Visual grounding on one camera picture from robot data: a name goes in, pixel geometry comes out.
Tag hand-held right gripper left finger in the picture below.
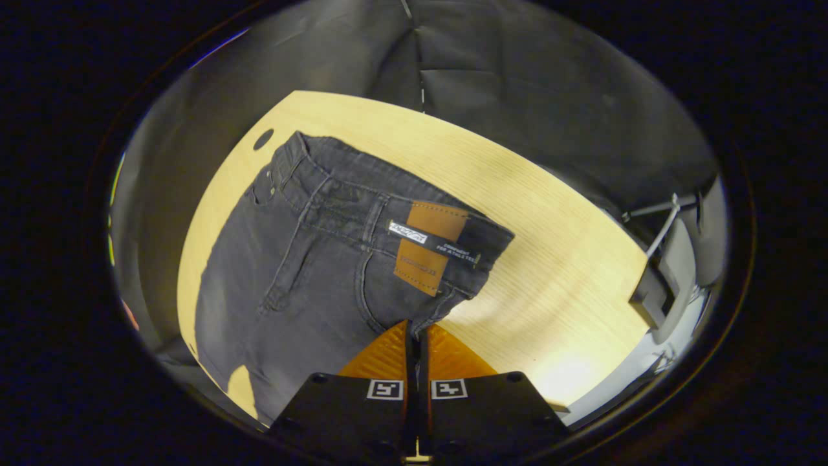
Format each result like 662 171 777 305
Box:
267 320 415 464

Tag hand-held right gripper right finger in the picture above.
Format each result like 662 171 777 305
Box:
417 322 571 464

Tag black jeans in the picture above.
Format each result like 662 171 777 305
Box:
194 131 516 425

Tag grey metal stand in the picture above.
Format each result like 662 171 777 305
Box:
622 193 707 345

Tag black backdrop cloth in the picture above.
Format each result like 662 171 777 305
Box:
109 0 724 366

